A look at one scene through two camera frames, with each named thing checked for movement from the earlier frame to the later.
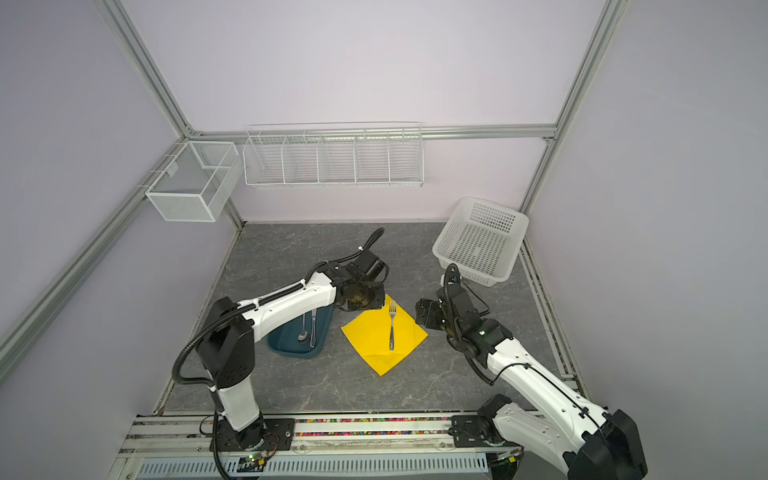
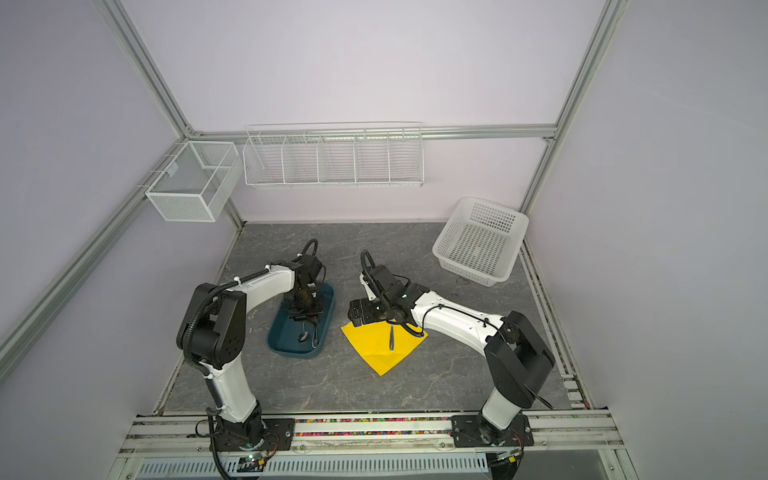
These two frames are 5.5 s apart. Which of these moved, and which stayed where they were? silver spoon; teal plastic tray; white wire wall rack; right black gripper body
Moved: right black gripper body
Stayed: silver spoon; white wire wall rack; teal plastic tray
